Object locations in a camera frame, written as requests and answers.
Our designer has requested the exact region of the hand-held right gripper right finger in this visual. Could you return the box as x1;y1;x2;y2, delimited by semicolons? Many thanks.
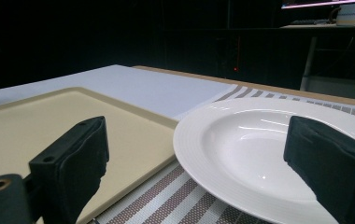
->
283;115;355;224

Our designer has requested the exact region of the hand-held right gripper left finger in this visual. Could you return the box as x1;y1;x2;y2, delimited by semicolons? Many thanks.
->
28;116;110;224

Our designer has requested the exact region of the beige plastic tray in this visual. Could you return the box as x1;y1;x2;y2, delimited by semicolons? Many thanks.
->
0;86;179;224

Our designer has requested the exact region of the white ribbed deep plate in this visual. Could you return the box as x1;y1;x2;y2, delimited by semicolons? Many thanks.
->
172;97;355;224

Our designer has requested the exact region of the striped woven placemat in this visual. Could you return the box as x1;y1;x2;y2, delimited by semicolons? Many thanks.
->
89;84;355;224

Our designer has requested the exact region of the white flat board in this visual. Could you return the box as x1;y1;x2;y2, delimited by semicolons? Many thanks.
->
0;63;239;121

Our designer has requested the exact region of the metal stand leg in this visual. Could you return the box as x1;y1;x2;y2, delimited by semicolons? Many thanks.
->
300;36;319;91

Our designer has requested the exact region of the background desk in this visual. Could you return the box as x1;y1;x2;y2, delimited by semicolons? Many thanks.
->
279;12;355;31

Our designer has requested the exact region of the white mug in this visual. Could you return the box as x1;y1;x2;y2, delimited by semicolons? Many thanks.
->
329;3;355;26

